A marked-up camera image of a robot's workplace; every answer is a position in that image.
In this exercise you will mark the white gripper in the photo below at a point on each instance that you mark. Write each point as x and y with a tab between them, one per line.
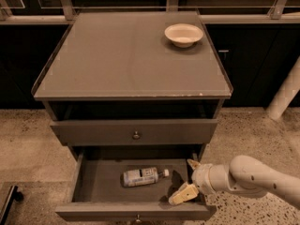
202	177

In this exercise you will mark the round metal top knob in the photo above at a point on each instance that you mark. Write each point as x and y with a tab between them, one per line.
136	135

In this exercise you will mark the round metal middle knob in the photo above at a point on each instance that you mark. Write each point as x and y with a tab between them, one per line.
137	220

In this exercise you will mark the white paper bowl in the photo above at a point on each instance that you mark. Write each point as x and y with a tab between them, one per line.
183	35

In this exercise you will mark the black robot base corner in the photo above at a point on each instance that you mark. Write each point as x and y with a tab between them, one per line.
13	195

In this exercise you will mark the open grey middle drawer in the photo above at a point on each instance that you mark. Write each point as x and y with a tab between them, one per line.
97	194

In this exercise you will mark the grey drawer cabinet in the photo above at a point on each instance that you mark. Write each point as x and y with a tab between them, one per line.
120	66

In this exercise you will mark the round metal knob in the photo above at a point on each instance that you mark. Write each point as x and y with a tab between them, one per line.
136	135
137	220

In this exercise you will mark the blue plastic bottle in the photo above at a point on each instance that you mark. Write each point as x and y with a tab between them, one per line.
142	177

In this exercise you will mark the white cylindrical post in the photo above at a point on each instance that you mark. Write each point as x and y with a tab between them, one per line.
286	93

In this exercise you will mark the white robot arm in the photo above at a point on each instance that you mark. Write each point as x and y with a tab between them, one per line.
243	176

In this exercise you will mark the metal railing frame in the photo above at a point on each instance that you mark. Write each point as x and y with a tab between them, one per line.
211	11

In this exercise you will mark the grey top drawer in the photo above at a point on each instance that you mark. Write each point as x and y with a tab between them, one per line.
119	132

